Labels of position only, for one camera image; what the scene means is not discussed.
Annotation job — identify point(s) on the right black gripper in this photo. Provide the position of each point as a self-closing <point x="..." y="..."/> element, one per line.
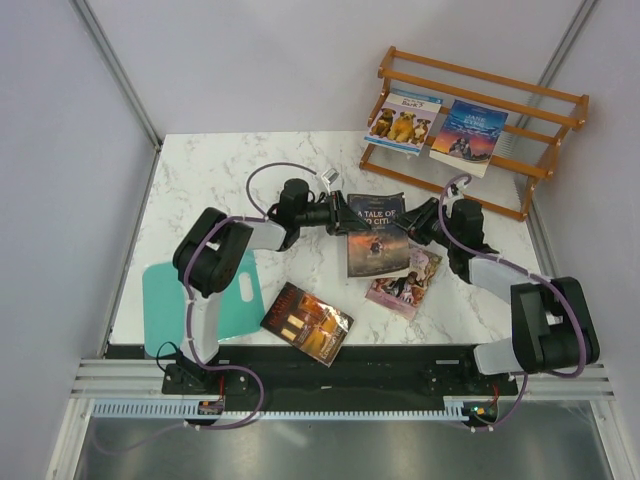
<point x="416" y="219"/>

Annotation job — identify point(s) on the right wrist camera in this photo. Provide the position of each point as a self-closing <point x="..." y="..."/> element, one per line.
<point x="454" y="191"/>

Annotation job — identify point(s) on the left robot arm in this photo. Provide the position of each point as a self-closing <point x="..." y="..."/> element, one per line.
<point x="209" y="256"/>

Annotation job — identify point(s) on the teal plastic file folder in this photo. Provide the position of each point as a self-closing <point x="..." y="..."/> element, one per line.
<point x="242" y="307"/>

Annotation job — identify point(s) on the pink illustrated children book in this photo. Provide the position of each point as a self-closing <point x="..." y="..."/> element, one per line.
<point x="404" y="295"/>

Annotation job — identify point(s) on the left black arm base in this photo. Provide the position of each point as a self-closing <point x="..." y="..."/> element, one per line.
<point x="184" y="377"/>

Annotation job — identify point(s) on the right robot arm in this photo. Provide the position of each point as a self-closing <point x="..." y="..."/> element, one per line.
<point x="551" y="327"/>

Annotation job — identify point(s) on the Jane Eyre blue book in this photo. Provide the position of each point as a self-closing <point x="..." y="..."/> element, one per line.
<point x="468" y="137"/>

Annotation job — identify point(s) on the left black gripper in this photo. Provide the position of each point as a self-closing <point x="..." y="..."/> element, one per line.
<point x="343" y="219"/>

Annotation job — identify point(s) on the left slotted cable duct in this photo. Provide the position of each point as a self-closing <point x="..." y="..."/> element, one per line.
<point x="189" y="409"/>

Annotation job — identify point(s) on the dog cover Bark book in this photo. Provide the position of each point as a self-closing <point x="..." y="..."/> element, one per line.
<point x="403" y="121"/>

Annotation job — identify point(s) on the Tale of Two Cities book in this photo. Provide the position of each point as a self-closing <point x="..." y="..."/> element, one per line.
<point x="382" y="251"/>

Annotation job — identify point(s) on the orange wooden tiered rack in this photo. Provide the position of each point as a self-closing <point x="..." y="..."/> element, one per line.
<point x="539" y="118"/>

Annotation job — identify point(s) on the slotted cable duct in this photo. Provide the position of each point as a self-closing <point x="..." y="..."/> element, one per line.
<point x="189" y="409"/>
<point x="486" y="410"/>

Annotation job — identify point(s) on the right slotted cable duct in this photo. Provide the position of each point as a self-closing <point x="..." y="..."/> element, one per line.
<point x="486" y="410"/>

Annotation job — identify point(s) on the dark orange glossy book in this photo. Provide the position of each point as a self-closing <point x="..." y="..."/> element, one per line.
<point x="308" y="323"/>

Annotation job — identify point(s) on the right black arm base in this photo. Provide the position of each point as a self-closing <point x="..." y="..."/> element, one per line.
<point x="448" y="379"/>

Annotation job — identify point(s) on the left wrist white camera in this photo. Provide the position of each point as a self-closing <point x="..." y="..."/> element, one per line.
<point x="331" y="180"/>

